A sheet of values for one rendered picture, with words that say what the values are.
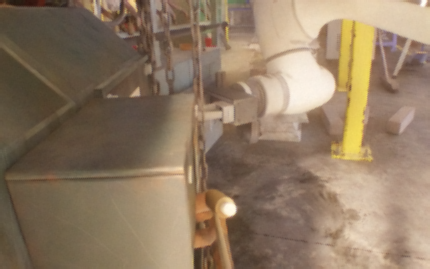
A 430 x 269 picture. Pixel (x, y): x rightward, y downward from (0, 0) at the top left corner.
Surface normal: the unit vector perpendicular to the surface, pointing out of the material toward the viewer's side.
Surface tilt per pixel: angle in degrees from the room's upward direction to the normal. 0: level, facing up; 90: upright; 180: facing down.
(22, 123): 45
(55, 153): 0
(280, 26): 81
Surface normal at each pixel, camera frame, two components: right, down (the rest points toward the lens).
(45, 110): 0.68, -0.69
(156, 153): -0.04, -0.93
